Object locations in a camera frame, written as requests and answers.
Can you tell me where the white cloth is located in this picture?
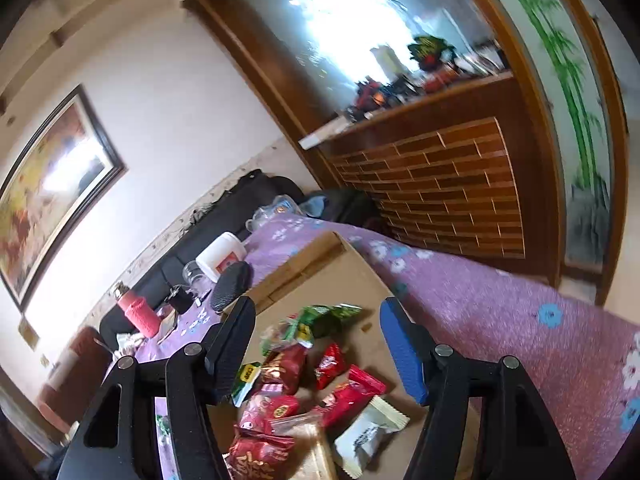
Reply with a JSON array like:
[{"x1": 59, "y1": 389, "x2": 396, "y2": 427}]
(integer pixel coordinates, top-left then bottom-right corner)
[{"x1": 114, "y1": 332, "x2": 146, "y2": 361}]

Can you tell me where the dark red foil packet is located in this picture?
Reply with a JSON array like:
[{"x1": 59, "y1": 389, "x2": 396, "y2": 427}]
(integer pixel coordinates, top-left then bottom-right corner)
[{"x1": 314, "y1": 342, "x2": 348, "y2": 391}]

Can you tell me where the pink bottle with knit sleeve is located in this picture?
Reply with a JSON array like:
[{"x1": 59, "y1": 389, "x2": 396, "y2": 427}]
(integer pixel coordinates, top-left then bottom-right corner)
[{"x1": 114, "y1": 285, "x2": 162, "y2": 339}]

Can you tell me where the black glasses case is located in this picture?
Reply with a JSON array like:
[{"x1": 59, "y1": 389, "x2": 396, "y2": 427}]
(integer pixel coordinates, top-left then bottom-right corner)
[{"x1": 211, "y1": 261, "x2": 252, "y2": 313}]

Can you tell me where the framed wall picture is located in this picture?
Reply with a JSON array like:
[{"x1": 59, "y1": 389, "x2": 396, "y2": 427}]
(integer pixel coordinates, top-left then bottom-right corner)
[{"x1": 0, "y1": 84, "x2": 127, "y2": 313}]

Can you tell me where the grey-green cloth pouch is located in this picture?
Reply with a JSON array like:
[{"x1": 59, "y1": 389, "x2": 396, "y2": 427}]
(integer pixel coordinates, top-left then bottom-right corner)
[{"x1": 156, "y1": 307, "x2": 178, "y2": 343}]

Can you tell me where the wooden brick-pattern cabinet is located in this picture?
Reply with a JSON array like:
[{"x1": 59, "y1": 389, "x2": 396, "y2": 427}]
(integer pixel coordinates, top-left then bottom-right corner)
[{"x1": 182, "y1": 0, "x2": 631, "y2": 306}]

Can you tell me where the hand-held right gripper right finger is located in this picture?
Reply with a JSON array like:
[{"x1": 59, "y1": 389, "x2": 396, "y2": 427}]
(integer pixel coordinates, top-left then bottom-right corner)
[{"x1": 379, "y1": 296, "x2": 578, "y2": 480}]

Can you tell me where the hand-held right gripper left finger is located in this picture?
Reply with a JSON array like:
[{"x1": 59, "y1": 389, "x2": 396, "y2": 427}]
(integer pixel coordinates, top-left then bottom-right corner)
[{"x1": 55, "y1": 296, "x2": 257, "y2": 480}]

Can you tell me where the white flat box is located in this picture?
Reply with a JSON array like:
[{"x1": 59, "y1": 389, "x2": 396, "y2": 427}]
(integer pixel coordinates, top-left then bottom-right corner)
[{"x1": 299, "y1": 116, "x2": 351, "y2": 151}]

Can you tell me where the white packet with black print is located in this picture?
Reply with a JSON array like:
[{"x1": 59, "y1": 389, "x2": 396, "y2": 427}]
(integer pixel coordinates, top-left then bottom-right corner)
[{"x1": 332, "y1": 395, "x2": 411, "y2": 478}]

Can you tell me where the beige wall plate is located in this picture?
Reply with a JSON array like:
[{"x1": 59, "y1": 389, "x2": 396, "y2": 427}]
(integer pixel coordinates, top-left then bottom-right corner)
[{"x1": 17, "y1": 314, "x2": 41, "y2": 352}]

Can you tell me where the cardboard box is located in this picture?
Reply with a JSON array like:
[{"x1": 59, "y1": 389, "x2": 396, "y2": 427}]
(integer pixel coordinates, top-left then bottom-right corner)
[{"x1": 207, "y1": 231, "x2": 481, "y2": 480}]

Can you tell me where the purple floral tablecloth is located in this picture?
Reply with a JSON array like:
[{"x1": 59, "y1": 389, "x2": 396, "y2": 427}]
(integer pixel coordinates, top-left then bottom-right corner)
[{"x1": 135, "y1": 212, "x2": 640, "y2": 480}]

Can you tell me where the white plastic jar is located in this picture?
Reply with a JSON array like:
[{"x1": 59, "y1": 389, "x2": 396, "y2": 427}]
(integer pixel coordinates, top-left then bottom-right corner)
[{"x1": 195, "y1": 231, "x2": 247, "y2": 283}]

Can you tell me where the frosted glass panel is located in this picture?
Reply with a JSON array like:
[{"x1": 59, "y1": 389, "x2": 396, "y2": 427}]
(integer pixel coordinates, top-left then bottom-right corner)
[{"x1": 232, "y1": 0, "x2": 506, "y2": 111}]

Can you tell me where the red packet with girl print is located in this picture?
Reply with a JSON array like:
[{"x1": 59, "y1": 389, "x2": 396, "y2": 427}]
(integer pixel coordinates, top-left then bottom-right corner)
[{"x1": 315, "y1": 365, "x2": 388, "y2": 428}]

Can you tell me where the black backpack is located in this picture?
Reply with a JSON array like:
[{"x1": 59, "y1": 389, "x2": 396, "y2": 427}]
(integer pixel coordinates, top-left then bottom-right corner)
[{"x1": 320, "y1": 187, "x2": 386, "y2": 233}]

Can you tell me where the pile of clutter on cabinet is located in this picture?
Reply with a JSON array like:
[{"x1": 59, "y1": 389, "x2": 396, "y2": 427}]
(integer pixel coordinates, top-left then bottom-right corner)
[{"x1": 345, "y1": 35, "x2": 513, "y2": 123}]

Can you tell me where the clear plastic bag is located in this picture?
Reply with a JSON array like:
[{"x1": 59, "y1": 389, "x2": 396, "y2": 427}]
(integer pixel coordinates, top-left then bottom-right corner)
[{"x1": 245, "y1": 194, "x2": 301, "y2": 233}]

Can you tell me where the black mug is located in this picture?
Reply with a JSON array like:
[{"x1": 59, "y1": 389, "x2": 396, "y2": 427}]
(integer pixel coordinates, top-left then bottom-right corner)
[{"x1": 167, "y1": 285, "x2": 193, "y2": 313}]

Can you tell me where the bamboo painted glass panel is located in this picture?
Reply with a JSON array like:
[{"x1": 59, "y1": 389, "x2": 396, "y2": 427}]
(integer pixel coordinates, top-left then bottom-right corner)
[{"x1": 467, "y1": 0, "x2": 618, "y2": 273}]

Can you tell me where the clear biscuit packet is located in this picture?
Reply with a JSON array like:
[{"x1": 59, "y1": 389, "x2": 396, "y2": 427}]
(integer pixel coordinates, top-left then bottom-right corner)
[{"x1": 270, "y1": 412, "x2": 338, "y2": 480}]

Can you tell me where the brown chair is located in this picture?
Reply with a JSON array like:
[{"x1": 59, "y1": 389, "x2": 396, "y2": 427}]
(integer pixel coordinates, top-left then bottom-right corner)
[{"x1": 37, "y1": 326, "x2": 113, "y2": 433}]

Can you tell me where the black sofa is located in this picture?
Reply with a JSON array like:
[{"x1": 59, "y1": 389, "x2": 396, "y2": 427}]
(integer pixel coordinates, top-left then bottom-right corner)
[{"x1": 99, "y1": 169, "x2": 306, "y2": 346}]

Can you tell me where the pink white packet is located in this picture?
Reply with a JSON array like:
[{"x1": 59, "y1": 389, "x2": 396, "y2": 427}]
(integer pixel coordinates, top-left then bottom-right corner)
[{"x1": 239, "y1": 392, "x2": 301, "y2": 436}]

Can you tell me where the red packet with gold label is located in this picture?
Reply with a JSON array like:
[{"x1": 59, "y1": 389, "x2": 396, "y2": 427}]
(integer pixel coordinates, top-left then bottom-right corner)
[
  {"x1": 262, "y1": 344, "x2": 308, "y2": 396},
  {"x1": 225, "y1": 432, "x2": 296, "y2": 480}
]

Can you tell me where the green white candy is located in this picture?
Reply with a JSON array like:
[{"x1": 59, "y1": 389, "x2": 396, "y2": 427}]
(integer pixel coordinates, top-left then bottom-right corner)
[{"x1": 260, "y1": 317, "x2": 316, "y2": 356}]

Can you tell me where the green packet with yellow label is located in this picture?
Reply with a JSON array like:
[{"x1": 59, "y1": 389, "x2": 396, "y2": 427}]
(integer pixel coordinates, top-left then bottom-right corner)
[{"x1": 231, "y1": 361, "x2": 263, "y2": 407}]

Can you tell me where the clear glass cup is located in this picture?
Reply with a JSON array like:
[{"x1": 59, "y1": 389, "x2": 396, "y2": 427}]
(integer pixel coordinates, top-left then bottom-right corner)
[{"x1": 182, "y1": 260, "x2": 211, "y2": 291}]

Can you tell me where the blue cloth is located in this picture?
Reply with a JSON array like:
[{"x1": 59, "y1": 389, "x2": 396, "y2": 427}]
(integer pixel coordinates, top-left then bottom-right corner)
[{"x1": 300, "y1": 195, "x2": 328, "y2": 218}]

